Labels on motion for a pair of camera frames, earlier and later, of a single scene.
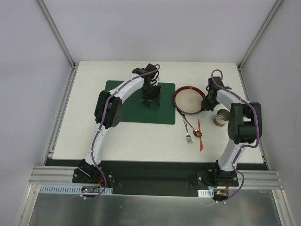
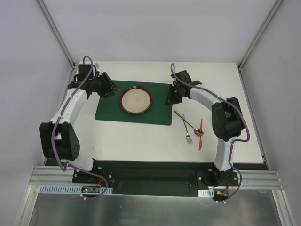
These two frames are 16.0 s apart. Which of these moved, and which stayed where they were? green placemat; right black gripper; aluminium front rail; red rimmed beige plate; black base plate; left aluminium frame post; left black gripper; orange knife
Moved: right black gripper; orange knife; left black gripper; red rimmed beige plate
Stayed: black base plate; aluminium front rail; left aluminium frame post; green placemat
